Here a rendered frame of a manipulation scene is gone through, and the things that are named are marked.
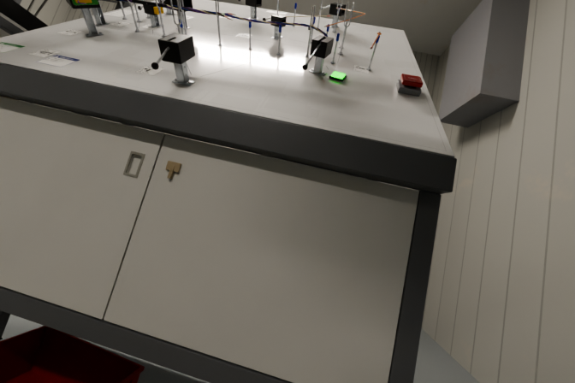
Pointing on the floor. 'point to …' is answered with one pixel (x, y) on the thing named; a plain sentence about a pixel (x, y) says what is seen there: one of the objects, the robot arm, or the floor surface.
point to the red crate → (62, 360)
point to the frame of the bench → (151, 350)
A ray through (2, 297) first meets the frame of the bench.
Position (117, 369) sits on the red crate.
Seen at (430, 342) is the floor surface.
